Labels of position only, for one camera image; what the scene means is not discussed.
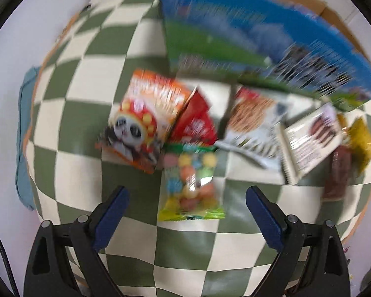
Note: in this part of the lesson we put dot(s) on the white chocolate biscuit box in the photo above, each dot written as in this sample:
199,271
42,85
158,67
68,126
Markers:
312,139

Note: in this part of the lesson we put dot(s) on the dark red-brown snack packet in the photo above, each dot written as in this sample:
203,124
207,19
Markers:
338,173

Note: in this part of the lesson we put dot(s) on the colourful candy bag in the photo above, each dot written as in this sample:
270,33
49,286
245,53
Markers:
188,179

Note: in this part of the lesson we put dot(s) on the green white checkered tablecloth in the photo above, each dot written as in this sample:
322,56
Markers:
80,99

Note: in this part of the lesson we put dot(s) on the light blue cloth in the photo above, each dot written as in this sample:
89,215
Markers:
23,130

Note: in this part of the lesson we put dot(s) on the yellow snack packet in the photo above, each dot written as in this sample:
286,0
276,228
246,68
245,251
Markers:
360,142

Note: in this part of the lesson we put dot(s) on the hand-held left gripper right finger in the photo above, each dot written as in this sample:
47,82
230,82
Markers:
264,219

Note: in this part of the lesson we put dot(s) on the blue printed cardboard box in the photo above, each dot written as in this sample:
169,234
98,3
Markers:
219,31

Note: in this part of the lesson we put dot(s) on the red snack packet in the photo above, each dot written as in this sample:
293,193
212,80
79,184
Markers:
194,120

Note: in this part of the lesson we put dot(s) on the orange panda snack packet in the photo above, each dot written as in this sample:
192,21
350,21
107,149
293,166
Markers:
142,114

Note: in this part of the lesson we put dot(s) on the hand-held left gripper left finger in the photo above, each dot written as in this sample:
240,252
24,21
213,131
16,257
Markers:
111,219

